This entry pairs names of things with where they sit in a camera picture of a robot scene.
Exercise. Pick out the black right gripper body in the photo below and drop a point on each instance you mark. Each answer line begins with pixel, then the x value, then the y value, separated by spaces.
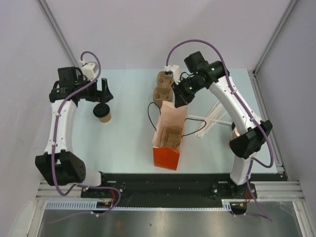
pixel 187 88

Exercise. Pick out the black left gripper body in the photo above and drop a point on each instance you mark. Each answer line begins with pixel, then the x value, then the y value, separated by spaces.
pixel 92 94

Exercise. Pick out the black plastic cup lid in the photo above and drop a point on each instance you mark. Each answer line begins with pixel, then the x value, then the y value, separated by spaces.
pixel 101 110

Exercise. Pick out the brown pulp cup carrier stack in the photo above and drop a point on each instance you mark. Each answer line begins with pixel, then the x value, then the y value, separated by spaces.
pixel 163 90

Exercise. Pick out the single brown pulp cup carrier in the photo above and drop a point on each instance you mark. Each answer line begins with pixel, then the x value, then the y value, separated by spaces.
pixel 171 137

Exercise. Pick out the orange paper gift bag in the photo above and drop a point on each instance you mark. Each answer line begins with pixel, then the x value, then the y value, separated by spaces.
pixel 165 157

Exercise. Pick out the stack of paper cups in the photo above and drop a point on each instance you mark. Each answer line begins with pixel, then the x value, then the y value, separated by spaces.
pixel 235 134

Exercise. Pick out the brown paper coffee cup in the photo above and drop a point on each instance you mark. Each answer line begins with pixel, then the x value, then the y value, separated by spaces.
pixel 106 118

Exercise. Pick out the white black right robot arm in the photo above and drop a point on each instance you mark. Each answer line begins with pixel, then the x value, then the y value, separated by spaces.
pixel 253 132

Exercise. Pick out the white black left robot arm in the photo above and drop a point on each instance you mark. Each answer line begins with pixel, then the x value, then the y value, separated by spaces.
pixel 58 164

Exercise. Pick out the white wrapped straw pile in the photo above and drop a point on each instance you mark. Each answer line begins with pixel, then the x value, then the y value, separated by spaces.
pixel 216 115

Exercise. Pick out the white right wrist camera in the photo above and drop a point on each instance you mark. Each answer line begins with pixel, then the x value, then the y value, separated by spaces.
pixel 175 72

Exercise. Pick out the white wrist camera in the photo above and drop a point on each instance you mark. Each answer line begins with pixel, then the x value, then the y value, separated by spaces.
pixel 89 69
pixel 175 72

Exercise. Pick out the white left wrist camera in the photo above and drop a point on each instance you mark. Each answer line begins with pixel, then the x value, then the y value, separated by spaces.
pixel 89 69

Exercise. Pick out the white slotted cable duct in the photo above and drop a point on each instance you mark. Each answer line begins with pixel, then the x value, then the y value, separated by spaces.
pixel 77 205

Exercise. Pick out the aluminium frame rail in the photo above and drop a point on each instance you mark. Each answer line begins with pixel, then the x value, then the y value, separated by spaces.
pixel 279 191

